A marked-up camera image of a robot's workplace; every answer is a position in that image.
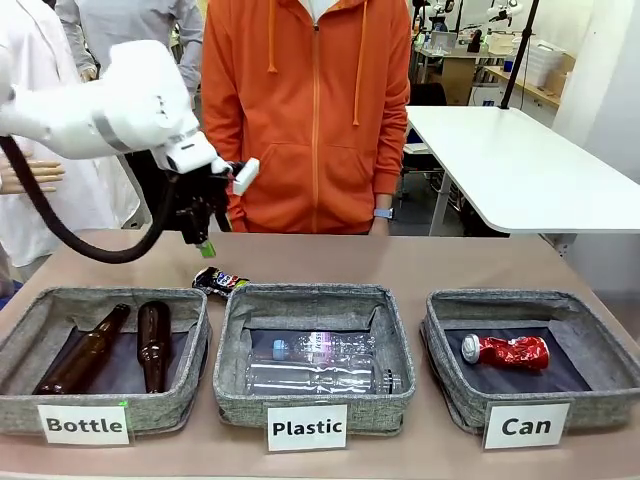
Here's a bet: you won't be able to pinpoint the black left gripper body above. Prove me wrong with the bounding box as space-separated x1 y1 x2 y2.
168 167 231 224

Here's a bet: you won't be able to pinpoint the brown glass bottle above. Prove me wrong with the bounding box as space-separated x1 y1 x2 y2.
136 300 174 395
32 303 132 396

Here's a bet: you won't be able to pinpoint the clear plastic bottle pink label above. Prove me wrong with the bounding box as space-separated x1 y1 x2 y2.
272 332 377 361

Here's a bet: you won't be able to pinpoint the orange sleeved right forearm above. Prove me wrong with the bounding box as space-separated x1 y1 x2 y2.
202 124 247 234

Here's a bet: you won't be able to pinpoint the orange sleeved left forearm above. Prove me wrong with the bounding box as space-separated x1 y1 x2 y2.
372 99 412 214

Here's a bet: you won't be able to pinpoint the crushed black Pepsi can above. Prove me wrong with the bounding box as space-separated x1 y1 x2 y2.
192 266 251 300

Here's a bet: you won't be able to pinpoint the grey fabric basket Bottle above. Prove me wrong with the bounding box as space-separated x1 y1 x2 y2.
0 285 211 436

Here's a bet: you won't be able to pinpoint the grey fabric basket Plastic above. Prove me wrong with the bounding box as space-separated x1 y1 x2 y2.
213 282 416 437

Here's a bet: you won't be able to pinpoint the crushed red can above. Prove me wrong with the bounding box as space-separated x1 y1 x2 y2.
459 333 551 372

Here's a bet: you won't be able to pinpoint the white Can label card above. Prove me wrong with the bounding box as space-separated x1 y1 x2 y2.
482 402 572 450

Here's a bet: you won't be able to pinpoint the grey fabric basket Can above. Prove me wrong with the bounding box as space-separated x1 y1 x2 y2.
421 288 640 435

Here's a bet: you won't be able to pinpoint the white coat person hand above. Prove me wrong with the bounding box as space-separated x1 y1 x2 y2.
0 159 66 196

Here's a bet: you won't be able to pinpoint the person in orange hoodie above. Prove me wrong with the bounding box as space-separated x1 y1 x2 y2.
201 0 412 236

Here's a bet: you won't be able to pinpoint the clear plastic bottle dark cap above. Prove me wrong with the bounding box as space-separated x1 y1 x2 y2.
244 354 401 396

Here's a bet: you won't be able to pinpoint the person in grey shirt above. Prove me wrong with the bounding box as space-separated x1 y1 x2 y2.
54 0 205 96

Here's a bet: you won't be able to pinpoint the white Plastic label card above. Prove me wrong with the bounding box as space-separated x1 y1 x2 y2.
265 404 349 454

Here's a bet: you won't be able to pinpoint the white Bottle label card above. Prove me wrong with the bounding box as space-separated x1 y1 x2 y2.
37 403 131 446

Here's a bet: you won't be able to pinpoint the person in white coat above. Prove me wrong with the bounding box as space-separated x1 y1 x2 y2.
0 0 144 281

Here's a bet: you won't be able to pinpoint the black office chair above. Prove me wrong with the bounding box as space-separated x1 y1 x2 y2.
409 82 449 107

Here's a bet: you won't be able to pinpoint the wooden background cabinet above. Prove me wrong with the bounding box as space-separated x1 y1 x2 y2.
439 54 476 106

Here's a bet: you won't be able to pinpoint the white side table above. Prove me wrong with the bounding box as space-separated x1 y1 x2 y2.
404 104 640 236

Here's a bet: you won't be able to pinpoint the wooden background desk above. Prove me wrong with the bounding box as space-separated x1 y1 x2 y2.
482 64 561 121

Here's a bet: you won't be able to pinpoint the black stand pole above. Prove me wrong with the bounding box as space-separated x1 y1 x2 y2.
499 0 542 110

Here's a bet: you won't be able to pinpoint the white storage crates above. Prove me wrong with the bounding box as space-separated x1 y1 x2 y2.
519 38 566 86

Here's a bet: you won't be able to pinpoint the cardboard box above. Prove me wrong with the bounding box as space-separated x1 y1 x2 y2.
547 52 577 96

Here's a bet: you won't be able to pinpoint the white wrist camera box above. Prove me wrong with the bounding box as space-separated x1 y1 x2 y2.
230 157 261 197

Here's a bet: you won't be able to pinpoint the black corrugated cable hose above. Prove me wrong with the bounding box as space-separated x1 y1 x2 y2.
0 134 179 265

